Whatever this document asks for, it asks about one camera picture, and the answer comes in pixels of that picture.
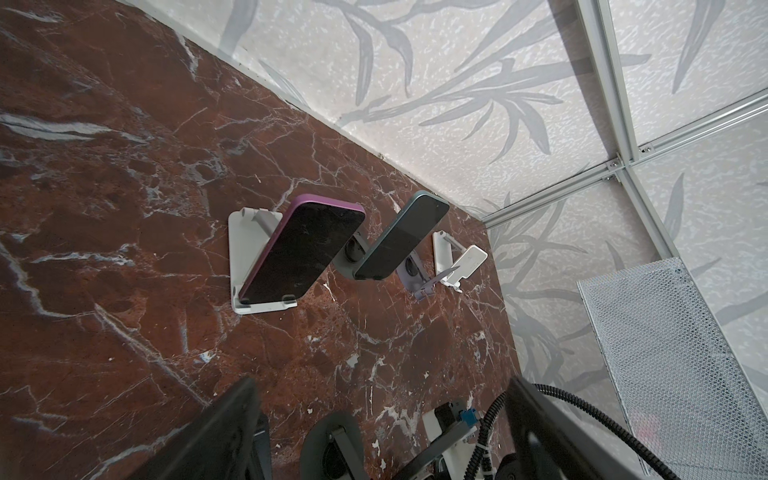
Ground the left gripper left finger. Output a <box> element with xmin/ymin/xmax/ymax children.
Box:
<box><xmin>130</xmin><ymin>377</ymin><xmax>270</xmax><ymax>479</ymax></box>

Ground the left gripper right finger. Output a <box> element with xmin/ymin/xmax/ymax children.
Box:
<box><xmin>505</xmin><ymin>376</ymin><xmax>645</xmax><ymax>479</ymax></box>

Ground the white folding phone stand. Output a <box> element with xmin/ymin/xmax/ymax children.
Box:
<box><xmin>432</xmin><ymin>231</ymin><xmax>488</xmax><ymax>293</ymax></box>

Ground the white stand under purple phone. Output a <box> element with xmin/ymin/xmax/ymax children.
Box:
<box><xmin>228</xmin><ymin>207</ymin><xmax>298</xmax><ymax>315</ymax></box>

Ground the purple phone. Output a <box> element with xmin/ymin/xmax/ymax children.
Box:
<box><xmin>237</xmin><ymin>194</ymin><xmax>366</xmax><ymax>305</ymax></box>

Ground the grey round stand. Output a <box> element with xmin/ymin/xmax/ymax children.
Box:
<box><xmin>333</xmin><ymin>231</ymin><xmax>369</xmax><ymax>280</ymax></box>

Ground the teal phone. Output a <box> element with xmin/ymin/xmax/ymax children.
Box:
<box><xmin>353</xmin><ymin>190</ymin><xmax>450</xmax><ymax>280</ymax></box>

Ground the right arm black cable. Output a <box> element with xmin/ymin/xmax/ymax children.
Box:
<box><xmin>464</xmin><ymin>383</ymin><xmax>682</xmax><ymax>480</ymax></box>

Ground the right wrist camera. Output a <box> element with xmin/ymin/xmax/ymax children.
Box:
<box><xmin>422</xmin><ymin>400</ymin><xmax>477</xmax><ymax>479</ymax></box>

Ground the white wire mesh basket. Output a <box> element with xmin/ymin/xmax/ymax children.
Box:
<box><xmin>578</xmin><ymin>257</ymin><xmax>767</xmax><ymax>479</ymax></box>

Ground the aluminium frame crossbar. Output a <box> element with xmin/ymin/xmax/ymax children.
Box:
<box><xmin>482</xmin><ymin>86</ymin><xmax>768</xmax><ymax>229</ymax></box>

